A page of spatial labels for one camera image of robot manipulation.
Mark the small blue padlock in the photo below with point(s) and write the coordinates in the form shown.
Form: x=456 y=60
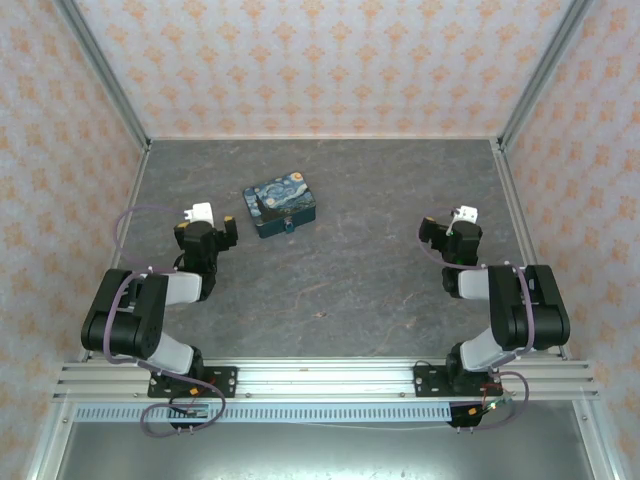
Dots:
x=289 y=226

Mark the aluminium frame post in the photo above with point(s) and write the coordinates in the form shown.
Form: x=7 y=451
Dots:
x=545 y=75
x=105 y=75

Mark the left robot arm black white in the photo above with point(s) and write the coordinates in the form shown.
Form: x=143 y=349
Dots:
x=125 y=320

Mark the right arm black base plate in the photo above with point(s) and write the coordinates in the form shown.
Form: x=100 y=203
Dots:
x=425 y=381

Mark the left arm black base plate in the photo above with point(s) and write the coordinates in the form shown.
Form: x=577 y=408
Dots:
x=225 y=382

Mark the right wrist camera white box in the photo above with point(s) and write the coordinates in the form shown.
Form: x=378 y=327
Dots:
x=467 y=214

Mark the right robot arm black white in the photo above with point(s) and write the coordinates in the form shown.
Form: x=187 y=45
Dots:
x=520 y=310

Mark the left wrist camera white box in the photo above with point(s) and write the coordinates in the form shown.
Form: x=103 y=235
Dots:
x=200 y=212

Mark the starry night painted tin box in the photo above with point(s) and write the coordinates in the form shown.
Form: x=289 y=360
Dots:
x=277 y=197

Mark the aluminium cross rail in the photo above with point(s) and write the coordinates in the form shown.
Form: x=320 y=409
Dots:
x=325 y=380

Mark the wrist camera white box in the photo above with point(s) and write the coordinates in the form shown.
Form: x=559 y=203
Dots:
x=200 y=212
x=467 y=214

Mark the grey metal sheet shelf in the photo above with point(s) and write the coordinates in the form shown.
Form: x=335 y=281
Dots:
x=325 y=455

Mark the aluminium table side rail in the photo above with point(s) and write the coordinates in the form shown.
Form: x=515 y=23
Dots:
x=515 y=210
x=131 y=210

